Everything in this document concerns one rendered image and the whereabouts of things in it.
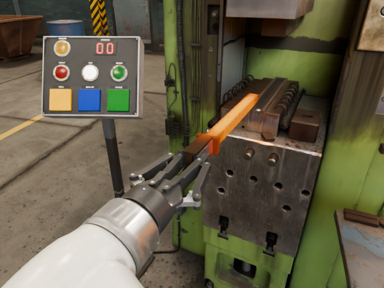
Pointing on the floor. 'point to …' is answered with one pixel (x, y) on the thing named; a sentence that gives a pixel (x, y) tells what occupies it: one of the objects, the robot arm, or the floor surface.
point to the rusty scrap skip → (17, 36)
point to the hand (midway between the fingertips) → (199, 152)
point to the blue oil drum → (66, 28)
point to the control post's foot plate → (146, 267)
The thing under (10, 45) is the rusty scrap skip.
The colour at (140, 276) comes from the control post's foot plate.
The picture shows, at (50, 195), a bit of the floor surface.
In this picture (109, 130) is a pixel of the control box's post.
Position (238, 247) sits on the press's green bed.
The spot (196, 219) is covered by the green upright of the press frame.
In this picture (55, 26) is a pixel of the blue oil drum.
